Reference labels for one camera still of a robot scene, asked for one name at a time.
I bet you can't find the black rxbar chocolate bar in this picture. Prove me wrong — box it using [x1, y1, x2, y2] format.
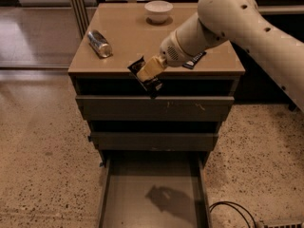
[128, 57, 162, 99]

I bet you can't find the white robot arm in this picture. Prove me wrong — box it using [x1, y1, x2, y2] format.
[136, 0, 304, 110]

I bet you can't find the beige drawer cabinet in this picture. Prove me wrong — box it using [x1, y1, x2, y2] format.
[68, 4, 244, 161]

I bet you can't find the grey top drawer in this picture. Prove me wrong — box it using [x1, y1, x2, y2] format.
[76, 95, 234, 122]

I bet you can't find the grey middle drawer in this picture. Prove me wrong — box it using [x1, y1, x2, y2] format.
[90, 132, 219, 151]

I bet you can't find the grey open bottom drawer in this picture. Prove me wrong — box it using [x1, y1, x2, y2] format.
[96, 151, 213, 228]

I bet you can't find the black snack bar wrapper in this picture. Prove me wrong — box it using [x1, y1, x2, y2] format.
[182, 51, 206, 69]

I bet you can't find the white ceramic bowl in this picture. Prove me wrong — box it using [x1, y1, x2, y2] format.
[144, 0, 173, 24]

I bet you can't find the silver metal can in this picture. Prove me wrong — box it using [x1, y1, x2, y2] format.
[87, 29, 112, 58]

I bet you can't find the dark caster foot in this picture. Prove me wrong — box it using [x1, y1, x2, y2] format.
[288, 103, 297, 112]

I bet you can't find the grey floor power strip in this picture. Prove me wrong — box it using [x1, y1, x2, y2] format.
[257, 220, 304, 228]

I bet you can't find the black floor cable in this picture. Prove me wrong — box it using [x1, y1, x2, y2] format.
[209, 200, 257, 228]

